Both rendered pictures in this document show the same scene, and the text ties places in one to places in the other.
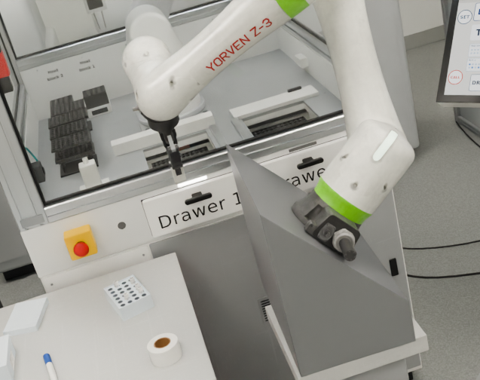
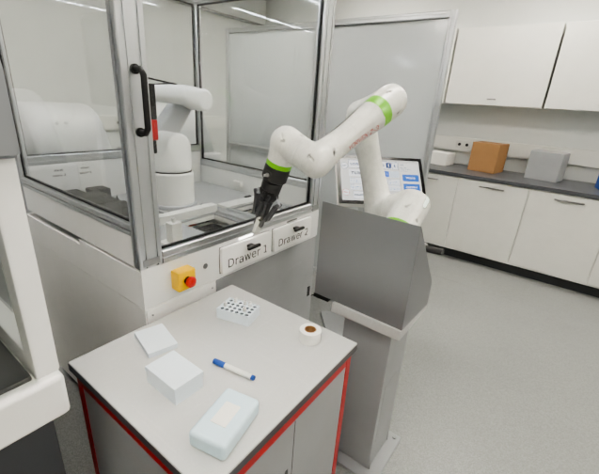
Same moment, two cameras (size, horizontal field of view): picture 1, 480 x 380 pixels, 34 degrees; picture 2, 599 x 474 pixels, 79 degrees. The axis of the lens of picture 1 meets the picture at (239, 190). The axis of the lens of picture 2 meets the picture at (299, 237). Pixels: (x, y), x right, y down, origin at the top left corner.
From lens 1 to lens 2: 135 cm
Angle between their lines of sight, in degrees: 44
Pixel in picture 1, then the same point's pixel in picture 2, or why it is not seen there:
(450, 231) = not seen: hidden behind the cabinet
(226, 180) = (262, 236)
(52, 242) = (161, 279)
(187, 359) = (324, 338)
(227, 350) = not seen: hidden behind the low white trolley
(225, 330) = not seen: hidden behind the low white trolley
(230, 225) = (256, 266)
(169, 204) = (235, 251)
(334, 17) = (371, 139)
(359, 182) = (418, 218)
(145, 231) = (216, 270)
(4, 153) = (145, 201)
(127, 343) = (269, 338)
